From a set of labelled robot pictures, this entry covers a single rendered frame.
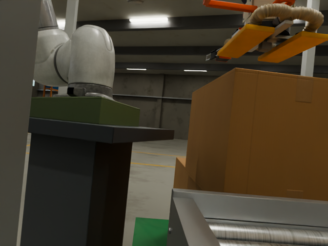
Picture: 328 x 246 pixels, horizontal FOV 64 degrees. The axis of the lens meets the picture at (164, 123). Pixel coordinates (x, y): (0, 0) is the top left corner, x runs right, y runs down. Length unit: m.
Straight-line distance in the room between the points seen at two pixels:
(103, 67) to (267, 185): 0.63
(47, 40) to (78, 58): 0.18
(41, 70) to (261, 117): 0.78
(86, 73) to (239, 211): 0.62
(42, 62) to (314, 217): 0.99
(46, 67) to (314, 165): 0.93
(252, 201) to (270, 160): 0.15
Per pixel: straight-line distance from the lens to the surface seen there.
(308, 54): 4.49
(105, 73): 0.93
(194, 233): 0.47
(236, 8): 1.10
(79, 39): 0.97
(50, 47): 1.07
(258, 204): 0.72
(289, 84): 0.83
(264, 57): 1.26
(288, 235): 0.72
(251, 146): 0.77
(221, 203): 0.69
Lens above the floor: 0.77
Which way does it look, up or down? level
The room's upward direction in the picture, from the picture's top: 6 degrees clockwise
